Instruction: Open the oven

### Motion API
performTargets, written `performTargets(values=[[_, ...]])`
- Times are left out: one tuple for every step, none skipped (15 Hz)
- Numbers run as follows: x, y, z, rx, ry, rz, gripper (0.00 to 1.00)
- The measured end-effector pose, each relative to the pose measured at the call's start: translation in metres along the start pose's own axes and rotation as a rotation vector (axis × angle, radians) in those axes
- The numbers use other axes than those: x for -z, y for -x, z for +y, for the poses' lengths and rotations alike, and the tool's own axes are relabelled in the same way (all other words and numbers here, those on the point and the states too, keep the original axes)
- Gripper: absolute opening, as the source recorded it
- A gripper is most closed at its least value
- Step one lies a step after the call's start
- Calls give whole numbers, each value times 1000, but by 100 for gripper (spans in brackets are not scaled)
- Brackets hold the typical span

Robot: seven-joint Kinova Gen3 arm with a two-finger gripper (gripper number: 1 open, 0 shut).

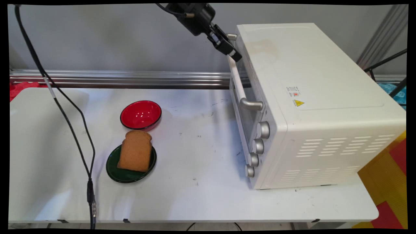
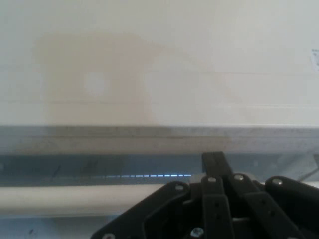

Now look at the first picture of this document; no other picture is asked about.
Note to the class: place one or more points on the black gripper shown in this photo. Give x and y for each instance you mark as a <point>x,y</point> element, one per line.
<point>195,16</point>

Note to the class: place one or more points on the brown toast slice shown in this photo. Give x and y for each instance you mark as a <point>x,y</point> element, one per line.
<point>136,151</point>

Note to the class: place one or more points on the yellow red foam floor mat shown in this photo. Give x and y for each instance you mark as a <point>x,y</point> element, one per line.
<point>386,182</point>

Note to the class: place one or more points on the large silver oven knob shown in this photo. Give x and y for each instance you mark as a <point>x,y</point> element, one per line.
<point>263,129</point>

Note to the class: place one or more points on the aluminium rail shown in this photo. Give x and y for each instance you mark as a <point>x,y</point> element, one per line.
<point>130,79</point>

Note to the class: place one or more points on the dark green plate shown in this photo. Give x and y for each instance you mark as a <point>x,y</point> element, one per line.
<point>125,174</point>

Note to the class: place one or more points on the red bowl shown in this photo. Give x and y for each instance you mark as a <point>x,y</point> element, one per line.
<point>141,114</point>

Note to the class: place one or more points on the red cloth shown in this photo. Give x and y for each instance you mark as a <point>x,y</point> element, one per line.
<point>22,89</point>

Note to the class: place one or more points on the black table edge clip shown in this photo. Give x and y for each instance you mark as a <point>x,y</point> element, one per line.
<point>126,220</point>
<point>315,221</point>

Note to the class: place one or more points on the aluminium frame post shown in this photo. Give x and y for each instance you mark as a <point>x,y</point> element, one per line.
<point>383,35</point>

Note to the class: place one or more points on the blue patterned object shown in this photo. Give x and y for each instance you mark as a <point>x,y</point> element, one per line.
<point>395,94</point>

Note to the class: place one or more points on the white toaster oven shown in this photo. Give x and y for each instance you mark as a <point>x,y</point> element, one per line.
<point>325,107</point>

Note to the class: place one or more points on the small silver oven knob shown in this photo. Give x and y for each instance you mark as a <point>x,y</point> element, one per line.
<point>249,171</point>

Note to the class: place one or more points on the black metal stand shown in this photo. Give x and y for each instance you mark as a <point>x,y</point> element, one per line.
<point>398,89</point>

